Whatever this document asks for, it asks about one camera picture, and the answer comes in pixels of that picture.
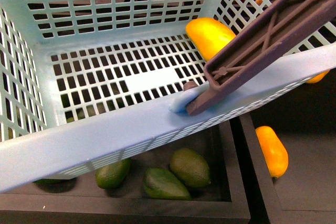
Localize grey basket handle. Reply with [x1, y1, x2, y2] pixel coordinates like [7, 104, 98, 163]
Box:
[186, 0, 335, 116]

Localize yellow mango in tray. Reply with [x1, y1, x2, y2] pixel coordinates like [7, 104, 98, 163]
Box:
[255, 126, 289, 178]

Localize black mango tray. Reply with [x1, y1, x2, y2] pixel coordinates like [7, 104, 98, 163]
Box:
[237, 70, 335, 223]

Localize green avocado left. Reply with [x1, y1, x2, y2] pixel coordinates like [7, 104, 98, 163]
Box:
[95, 158, 131, 189]

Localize green avocado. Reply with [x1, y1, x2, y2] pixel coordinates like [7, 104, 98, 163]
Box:
[143, 167, 191, 200]
[169, 148, 211, 188]
[95, 158, 131, 189]

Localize yellow mango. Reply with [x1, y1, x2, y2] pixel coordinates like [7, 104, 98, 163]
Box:
[255, 126, 289, 178]
[185, 17, 236, 61]

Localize green avocado right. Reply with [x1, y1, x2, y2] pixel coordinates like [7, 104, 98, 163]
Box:
[169, 148, 211, 188]

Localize green avocado middle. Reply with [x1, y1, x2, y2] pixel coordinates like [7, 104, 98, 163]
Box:
[143, 167, 191, 200]

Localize light blue plastic basket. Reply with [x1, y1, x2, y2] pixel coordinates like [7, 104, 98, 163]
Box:
[1, 0, 335, 192]

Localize black avocado tray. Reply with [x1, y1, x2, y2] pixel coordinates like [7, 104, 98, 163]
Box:
[1, 122, 250, 223]

